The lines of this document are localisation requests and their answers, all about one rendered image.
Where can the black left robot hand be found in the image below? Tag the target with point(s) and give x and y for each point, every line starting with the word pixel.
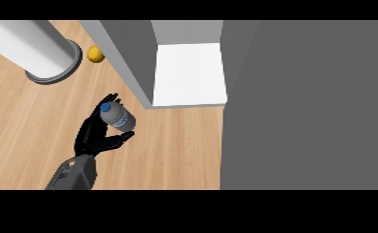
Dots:
pixel 91 137

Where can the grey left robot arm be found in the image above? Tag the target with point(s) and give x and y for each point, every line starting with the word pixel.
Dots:
pixel 73 173

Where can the clear blue-capped water bottle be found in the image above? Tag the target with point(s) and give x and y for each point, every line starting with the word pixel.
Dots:
pixel 119 117

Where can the grey open cabinet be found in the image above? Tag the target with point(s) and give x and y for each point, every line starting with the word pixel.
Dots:
pixel 168 67

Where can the dark grey cabinet door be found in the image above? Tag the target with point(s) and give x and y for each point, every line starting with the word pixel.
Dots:
pixel 301 105

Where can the yellow lemon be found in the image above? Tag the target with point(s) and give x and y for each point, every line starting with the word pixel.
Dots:
pixel 95 54

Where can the white paper towel roll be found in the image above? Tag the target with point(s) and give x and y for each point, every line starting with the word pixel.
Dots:
pixel 38 51

